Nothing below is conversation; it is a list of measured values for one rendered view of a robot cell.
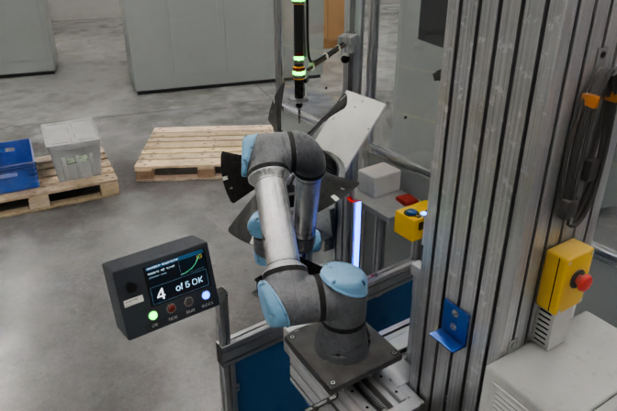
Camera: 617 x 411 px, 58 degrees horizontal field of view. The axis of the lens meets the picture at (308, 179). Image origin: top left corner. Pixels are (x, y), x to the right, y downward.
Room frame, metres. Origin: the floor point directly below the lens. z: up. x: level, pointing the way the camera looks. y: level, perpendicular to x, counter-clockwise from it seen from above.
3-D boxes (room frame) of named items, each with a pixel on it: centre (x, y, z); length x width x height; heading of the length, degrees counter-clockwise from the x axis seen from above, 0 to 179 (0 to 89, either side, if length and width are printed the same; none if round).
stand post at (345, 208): (2.25, -0.16, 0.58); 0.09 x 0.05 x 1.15; 35
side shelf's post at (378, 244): (2.36, -0.35, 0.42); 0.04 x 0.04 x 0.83; 35
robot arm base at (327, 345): (1.14, -0.09, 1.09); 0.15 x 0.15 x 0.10
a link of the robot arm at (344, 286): (1.14, -0.08, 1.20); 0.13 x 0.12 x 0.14; 103
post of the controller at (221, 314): (1.35, 0.26, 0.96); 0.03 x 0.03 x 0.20; 35
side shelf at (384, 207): (2.36, -0.35, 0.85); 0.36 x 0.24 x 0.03; 35
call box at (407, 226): (1.83, -0.41, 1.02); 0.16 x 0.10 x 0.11; 125
